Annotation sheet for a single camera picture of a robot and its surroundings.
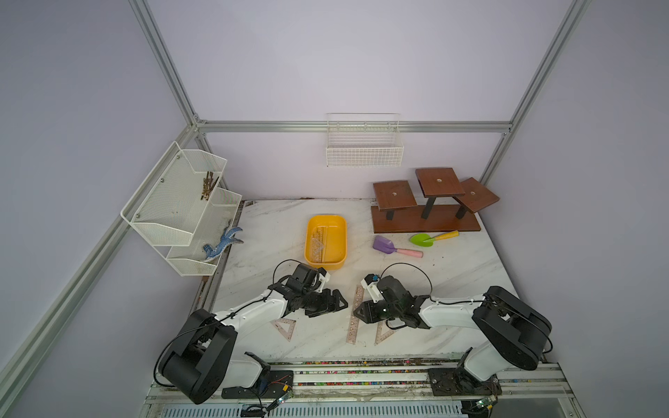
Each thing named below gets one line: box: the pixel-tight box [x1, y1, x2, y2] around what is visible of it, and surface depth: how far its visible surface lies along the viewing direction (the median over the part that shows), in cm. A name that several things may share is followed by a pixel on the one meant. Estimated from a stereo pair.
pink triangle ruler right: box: [373, 319, 397, 346], surface depth 84 cm
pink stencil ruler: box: [346, 284, 365, 345], surface depth 87 cm
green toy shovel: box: [409, 230, 460, 248], surface depth 110 cm
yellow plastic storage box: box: [304, 214, 348, 271], surface depth 107 cm
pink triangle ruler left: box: [269, 317, 298, 343], surface depth 86 cm
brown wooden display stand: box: [371, 167, 501, 234], surface depth 104 cm
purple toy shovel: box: [372, 235, 424, 258], surface depth 107 cm
